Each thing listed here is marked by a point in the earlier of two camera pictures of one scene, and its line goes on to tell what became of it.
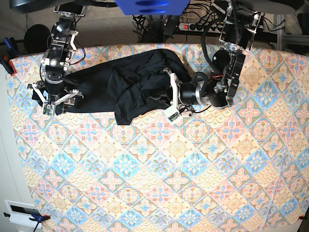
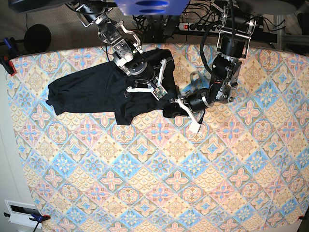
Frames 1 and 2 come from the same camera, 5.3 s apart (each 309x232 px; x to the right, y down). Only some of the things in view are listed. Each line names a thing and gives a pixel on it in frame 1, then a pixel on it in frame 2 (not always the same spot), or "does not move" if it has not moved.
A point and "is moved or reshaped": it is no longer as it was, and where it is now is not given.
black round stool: [35, 38] does not move
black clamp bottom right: [303, 217] does not move
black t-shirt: [127, 86] is moved or reshaped
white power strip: [199, 27] does not move
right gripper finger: [48, 108] -> [130, 90]
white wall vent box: [20, 212] does not move
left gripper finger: [173, 76] -> [194, 126]
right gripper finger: [75, 92] -> [161, 91]
